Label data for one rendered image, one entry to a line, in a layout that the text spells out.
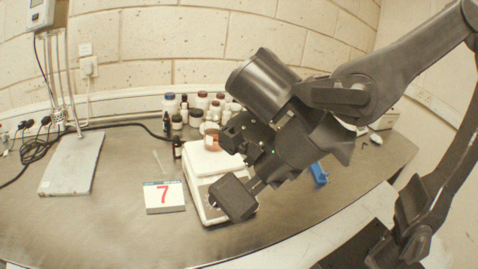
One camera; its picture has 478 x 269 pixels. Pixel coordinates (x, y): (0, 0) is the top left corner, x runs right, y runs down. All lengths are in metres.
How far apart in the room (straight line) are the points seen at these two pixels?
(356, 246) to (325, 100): 0.26
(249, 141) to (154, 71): 0.64
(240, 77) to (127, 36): 0.66
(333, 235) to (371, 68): 0.39
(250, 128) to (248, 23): 0.69
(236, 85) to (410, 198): 0.26
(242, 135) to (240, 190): 0.07
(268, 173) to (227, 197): 0.06
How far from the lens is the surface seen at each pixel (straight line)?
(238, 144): 0.23
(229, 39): 0.85
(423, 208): 0.25
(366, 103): 0.16
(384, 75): 0.17
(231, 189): 0.23
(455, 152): 0.27
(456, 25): 0.24
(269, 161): 0.23
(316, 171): 0.61
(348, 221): 0.54
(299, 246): 0.43
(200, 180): 0.40
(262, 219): 0.44
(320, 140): 0.18
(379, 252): 0.33
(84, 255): 0.44
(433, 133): 1.54
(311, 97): 0.16
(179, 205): 0.44
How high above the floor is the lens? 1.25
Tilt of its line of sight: 30 degrees down
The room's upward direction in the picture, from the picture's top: 9 degrees clockwise
